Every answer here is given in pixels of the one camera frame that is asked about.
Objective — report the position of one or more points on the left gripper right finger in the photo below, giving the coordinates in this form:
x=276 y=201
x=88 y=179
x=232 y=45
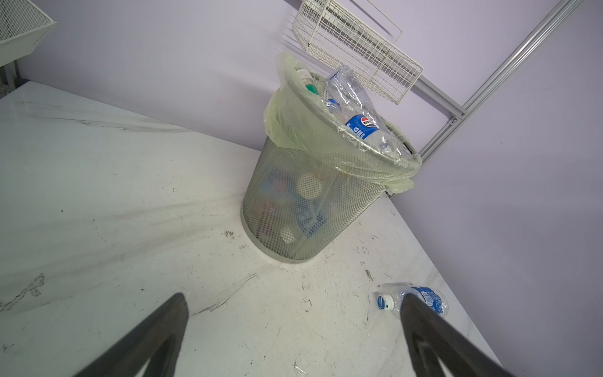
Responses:
x=434 y=343

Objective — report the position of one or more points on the green label clear bottle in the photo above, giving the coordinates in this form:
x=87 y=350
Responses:
x=307 y=80

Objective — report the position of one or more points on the grey mesh waste bin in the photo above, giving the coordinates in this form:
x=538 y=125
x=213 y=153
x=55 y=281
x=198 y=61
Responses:
x=296 y=205

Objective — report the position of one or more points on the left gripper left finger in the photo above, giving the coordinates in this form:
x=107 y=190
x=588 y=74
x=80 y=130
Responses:
x=152 y=347

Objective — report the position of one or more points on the white wire wall basket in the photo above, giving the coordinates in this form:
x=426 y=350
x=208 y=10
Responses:
x=330 y=33

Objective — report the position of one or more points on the white mesh two-tier shelf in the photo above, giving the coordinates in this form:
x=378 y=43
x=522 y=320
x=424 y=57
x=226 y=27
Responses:
x=23 y=27

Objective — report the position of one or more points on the crushed clear bottle white cap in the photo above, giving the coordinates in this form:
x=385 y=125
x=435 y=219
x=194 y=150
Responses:
x=345 y=96

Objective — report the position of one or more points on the small blue label bottle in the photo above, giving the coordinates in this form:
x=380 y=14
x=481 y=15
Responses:
x=380 y=140

